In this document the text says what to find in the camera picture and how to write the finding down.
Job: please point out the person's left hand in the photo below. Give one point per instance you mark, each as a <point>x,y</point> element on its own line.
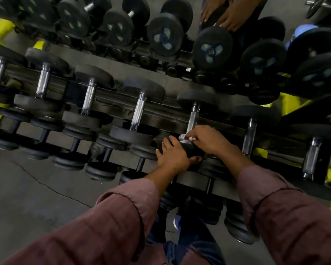
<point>173,157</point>

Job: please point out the person's right hand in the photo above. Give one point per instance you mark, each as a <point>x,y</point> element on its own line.
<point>209,140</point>

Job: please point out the person's blue jeans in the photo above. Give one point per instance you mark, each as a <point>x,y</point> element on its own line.
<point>193,240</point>

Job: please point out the person's left forearm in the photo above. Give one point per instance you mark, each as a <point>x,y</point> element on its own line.
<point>99,226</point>

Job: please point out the black yellow dumbbell rack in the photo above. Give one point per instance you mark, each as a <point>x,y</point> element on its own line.
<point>165,118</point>

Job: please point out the row of ribbed plate dumbbells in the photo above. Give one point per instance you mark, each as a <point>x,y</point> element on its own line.
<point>102,171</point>

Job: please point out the white cleaning cloth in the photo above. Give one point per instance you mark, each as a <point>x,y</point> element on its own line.
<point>184,138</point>

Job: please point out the person's right forearm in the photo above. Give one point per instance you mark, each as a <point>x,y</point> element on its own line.
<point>292,218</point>

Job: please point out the person's white shoe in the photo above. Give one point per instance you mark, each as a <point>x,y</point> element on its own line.
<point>177,221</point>

